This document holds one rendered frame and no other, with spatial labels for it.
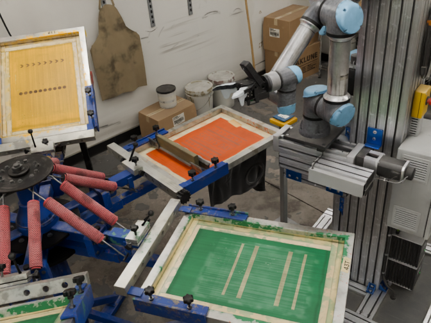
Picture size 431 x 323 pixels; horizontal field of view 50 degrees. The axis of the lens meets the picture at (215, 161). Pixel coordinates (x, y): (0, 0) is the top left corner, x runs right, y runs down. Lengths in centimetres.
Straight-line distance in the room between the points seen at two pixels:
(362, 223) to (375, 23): 109
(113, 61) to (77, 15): 53
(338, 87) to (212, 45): 344
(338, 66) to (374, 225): 98
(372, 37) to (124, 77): 300
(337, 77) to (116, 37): 289
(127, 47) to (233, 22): 143
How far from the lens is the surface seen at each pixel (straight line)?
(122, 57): 461
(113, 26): 452
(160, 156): 276
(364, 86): 224
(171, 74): 507
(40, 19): 427
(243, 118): 301
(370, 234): 268
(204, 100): 500
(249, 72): 176
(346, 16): 190
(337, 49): 197
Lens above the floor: 240
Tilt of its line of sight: 33 degrees down
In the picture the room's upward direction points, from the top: 6 degrees counter-clockwise
